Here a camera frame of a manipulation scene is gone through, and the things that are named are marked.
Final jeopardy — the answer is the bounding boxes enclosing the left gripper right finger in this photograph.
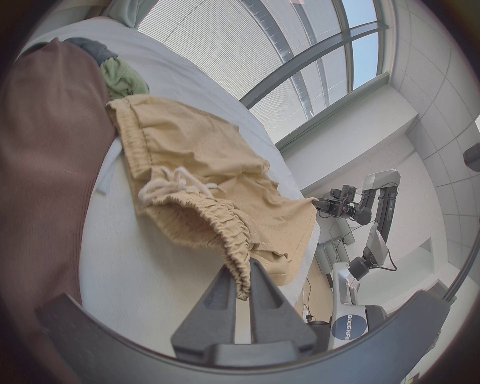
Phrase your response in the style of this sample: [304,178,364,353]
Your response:
[248,260,318,349]

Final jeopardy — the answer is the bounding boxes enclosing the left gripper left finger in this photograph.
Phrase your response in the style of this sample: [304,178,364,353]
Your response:
[170,263,241,355]

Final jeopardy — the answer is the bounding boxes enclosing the tan shorts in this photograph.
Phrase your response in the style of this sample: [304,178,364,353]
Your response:
[106,95,319,301]

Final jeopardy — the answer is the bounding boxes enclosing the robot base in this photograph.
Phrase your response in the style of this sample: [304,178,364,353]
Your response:
[305,262,391,351]

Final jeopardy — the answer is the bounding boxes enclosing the bed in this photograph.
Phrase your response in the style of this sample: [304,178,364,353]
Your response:
[15,0,324,347]

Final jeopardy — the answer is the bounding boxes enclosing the window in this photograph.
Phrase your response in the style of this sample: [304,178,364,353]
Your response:
[137,0,391,151]

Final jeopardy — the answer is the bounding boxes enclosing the white garment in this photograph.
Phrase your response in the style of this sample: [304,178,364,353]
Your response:
[95,137,125,197]

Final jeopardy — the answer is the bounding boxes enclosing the brown garment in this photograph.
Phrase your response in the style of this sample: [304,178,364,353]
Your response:
[0,37,117,376]

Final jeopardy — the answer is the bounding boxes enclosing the green garment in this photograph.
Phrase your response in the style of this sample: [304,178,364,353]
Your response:
[99,58,151,101]

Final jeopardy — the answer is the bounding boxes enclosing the grey-green curtain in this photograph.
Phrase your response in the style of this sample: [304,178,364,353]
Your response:
[112,0,158,29]

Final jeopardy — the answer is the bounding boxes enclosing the black garment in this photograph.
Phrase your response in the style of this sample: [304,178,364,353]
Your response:
[62,37,119,68]

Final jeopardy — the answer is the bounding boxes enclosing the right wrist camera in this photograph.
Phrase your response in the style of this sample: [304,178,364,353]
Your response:
[329,185,356,199]

